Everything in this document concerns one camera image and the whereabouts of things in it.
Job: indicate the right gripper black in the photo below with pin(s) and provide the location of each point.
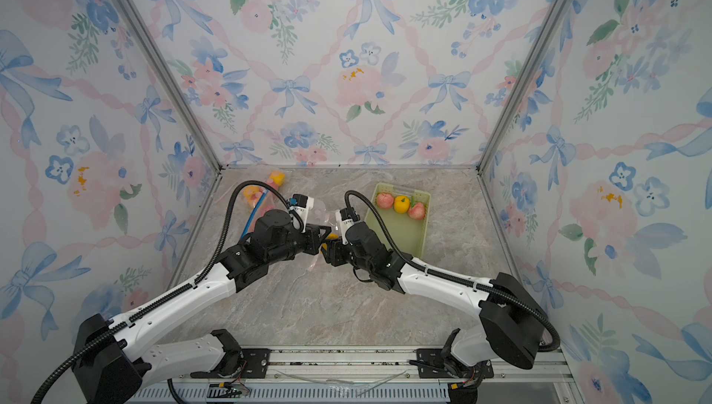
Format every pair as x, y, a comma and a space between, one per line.
334, 252

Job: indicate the green plastic basket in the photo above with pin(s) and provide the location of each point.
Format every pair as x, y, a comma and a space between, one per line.
409, 235

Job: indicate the yellow peach with leaf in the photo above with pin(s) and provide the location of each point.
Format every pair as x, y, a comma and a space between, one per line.
401, 204

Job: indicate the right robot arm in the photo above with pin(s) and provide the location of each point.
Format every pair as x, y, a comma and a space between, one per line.
509, 325

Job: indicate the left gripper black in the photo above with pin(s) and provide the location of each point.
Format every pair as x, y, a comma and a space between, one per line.
312, 232

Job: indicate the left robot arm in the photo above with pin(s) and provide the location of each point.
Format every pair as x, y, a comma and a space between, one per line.
118, 358

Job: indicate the blue zipper clear bag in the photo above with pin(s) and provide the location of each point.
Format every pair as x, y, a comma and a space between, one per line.
257, 209

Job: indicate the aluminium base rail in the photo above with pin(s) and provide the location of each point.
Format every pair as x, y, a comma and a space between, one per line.
368, 374

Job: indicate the pink peach right of basket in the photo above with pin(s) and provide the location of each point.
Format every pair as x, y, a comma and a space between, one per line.
417, 211

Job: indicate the pink zipper clear bag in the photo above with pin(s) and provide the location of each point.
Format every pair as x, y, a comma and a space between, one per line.
262, 177
322, 215

